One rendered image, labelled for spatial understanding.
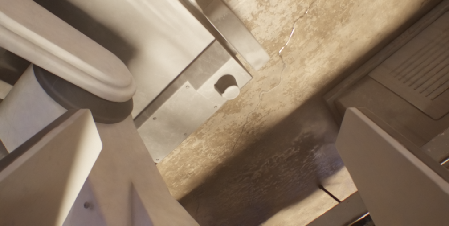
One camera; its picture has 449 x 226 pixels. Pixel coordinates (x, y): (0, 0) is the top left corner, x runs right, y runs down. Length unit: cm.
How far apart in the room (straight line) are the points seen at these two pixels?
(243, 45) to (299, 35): 37
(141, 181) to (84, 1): 30
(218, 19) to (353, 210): 67
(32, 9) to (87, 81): 11
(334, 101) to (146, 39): 86
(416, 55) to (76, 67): 113
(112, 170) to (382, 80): 102
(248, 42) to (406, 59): 80
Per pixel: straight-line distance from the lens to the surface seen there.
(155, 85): 52
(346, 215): 84
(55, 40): 33
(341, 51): 101
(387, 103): 106
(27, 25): 33
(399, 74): 112
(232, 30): 49
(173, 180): 110
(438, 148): 88
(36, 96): 35
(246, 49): 50
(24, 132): 37
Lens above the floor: 60
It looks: 47 degrees down
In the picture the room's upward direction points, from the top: 151 degrees clockwise
